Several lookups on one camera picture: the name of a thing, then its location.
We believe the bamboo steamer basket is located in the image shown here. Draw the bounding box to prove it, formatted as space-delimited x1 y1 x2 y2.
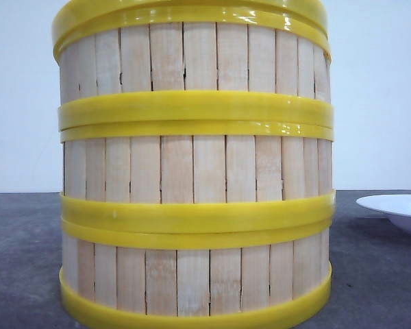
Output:
52 5 333 141
60 219 332 328
59 119 338 234

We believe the white plate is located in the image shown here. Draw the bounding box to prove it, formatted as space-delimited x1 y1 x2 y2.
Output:
356 194 411 234

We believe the bamboo steamer lid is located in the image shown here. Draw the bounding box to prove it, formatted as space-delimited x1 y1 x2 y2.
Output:
52 0 327 38

